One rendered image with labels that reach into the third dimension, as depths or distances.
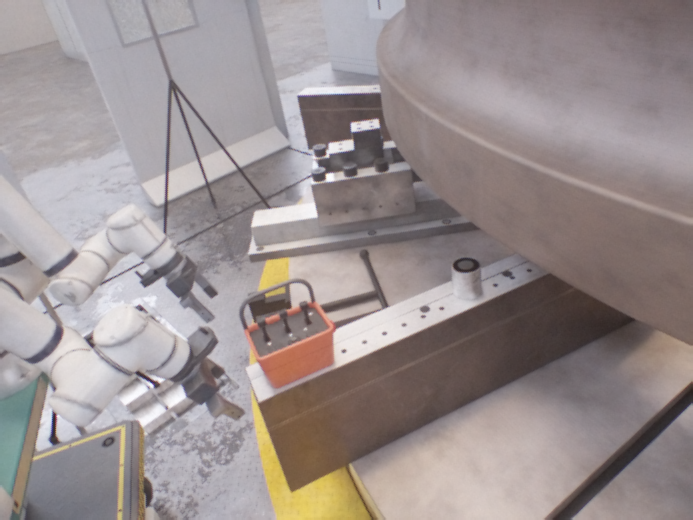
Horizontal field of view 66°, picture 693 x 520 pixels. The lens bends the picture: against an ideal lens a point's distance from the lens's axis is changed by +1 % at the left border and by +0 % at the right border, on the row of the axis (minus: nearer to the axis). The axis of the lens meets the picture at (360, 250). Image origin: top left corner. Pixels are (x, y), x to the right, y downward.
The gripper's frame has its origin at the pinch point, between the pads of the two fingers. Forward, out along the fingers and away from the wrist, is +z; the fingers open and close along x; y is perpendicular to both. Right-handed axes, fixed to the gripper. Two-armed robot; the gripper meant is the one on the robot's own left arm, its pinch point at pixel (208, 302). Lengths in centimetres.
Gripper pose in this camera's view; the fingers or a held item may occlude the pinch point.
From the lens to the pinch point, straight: 156.0
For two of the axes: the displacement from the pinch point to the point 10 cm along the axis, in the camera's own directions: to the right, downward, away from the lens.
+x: -1.6, -4.2, 8.9
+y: 8.2, -5.5, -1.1
